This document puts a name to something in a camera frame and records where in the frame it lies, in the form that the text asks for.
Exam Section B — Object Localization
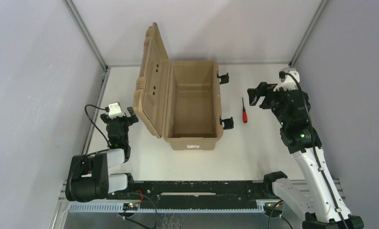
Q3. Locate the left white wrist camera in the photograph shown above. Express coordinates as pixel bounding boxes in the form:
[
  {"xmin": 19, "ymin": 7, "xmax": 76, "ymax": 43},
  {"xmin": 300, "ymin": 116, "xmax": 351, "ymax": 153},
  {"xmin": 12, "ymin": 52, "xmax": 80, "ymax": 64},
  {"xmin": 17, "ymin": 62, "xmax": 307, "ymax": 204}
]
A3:
[{"xmin": 108, "ymin": 102, "xmax": 125, "ymax": 119}]

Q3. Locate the controller board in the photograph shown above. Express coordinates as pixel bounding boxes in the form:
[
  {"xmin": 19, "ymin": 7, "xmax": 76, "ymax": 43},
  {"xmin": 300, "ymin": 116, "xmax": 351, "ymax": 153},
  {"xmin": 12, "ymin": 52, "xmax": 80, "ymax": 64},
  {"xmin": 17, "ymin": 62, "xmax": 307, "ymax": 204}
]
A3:
[
  {"xmin": 123, "ymin": 202, "xmax": 140, "ymax": 211},
  {"xmin": 263, "ymin": 202, "xmax": 284, "ymax": 218}
]

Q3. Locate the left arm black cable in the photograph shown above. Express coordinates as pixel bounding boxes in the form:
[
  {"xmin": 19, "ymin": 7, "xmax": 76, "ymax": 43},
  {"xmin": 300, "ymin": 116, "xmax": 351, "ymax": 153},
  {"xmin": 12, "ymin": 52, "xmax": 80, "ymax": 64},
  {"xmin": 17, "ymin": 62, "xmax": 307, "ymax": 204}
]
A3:
[{"xmin": 84, "ymin": 104, "xmax": 112, "ymax": 149}]

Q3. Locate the left controller board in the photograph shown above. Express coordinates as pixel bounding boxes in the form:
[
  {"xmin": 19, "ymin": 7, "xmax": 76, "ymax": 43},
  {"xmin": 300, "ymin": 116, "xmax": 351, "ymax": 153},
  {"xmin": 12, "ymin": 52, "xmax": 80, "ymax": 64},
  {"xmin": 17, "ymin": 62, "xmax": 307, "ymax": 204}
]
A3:
[{"xmin": 123, "ymin": 202, "xmax": 140, "ymax": 211}]

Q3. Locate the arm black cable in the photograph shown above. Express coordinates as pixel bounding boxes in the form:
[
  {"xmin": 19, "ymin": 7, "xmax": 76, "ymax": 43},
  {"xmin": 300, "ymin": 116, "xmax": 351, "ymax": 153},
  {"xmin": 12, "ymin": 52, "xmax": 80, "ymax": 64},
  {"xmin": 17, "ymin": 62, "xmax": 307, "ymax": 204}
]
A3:
[
  {"xmin": 84, "ymin": 104, "xmax": 112, "ymax": 149},
  {"xmin": 279, "ymin": 72, "xmax": 350, "ymax": 229}
]

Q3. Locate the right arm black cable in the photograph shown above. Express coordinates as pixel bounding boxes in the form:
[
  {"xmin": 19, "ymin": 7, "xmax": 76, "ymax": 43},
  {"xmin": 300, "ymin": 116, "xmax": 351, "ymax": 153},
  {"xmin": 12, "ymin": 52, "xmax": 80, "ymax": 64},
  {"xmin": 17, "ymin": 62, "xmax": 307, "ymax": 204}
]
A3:
[{"xmin": 279, "ymin": 72, "xmax": 350, "ymax": 229}]

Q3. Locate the perforated metal cable tray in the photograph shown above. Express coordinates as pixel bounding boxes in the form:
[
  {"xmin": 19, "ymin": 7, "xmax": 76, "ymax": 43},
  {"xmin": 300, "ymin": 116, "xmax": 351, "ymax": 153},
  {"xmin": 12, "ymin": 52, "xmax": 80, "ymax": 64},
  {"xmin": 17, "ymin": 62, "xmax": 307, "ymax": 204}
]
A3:
[{"xmin": 69, "ymin": 199, "xmax": 276, "ymax": 213}]

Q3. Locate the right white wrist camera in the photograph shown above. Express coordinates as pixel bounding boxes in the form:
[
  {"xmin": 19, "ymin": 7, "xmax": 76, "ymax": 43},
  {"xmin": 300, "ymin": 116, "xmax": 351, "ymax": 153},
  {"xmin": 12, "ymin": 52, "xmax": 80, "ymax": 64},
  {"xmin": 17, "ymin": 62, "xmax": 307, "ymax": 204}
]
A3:
[{"xmin": 274, "ymin": 67, "xmax": 300, "ymax": 92}]

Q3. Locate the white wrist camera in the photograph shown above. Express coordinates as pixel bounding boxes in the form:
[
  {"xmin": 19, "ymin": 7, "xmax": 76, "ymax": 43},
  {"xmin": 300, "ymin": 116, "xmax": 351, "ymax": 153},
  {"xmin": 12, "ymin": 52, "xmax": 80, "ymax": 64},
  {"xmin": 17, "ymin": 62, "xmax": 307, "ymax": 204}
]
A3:
[
  {"xmin": 274, "ymin": 67, "xmax": 300, "ymax": 92},
  {"xmin": 108, "ymin": 102, "xmax": 125, "ymax": 119}
]

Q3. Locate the red black screwdriver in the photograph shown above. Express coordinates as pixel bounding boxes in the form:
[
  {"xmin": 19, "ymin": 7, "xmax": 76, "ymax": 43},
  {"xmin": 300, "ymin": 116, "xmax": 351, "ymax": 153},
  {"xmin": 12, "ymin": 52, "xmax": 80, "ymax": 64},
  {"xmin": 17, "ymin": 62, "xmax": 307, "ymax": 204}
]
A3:
[{"xmin": 242, "ymin": 98, "xmax": 248, "ymax": 123}]

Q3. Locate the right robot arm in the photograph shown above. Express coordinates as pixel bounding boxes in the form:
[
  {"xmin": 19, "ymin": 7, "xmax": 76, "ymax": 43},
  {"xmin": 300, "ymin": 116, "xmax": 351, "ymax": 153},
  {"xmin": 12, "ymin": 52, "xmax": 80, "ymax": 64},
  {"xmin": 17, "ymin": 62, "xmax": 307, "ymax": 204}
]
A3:
[{"xmin": 247, "ymin": 82, "xmax": 364, "ymax": 229}]

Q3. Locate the tan plastic storage bin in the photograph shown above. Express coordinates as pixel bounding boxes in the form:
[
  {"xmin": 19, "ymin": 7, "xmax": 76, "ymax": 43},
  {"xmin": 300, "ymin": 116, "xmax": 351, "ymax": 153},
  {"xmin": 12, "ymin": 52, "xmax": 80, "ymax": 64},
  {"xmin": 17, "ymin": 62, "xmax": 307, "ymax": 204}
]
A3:
[{"xmin": 133, "ymin": 22, "xmax": 234, "ymax": 150}]

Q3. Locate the right controller board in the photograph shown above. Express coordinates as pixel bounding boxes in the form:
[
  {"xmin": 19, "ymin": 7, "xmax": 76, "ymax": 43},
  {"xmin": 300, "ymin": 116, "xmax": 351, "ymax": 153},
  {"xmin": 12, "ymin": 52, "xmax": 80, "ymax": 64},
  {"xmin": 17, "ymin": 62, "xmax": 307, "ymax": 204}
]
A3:
[{"xmin": 263, "ymin": 202, "xmax": 284, "ymax": 218}]

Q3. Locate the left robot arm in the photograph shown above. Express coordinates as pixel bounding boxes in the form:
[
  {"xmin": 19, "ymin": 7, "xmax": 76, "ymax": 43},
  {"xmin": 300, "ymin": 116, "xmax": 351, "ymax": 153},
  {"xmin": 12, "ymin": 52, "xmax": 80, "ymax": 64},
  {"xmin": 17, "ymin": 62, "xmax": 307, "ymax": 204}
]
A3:
[{"xmin": 65, "ymin": 104, "xmax": 138, "ymax": 202}]

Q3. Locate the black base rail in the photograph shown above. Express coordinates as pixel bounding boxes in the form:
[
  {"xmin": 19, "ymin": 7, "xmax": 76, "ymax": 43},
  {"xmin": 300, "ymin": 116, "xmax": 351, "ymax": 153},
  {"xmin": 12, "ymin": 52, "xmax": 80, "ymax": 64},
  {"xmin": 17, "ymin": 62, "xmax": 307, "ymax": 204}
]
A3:
[{"xmin": 106, "ymin": 180, "xmax": 279, "ymax": 208}]

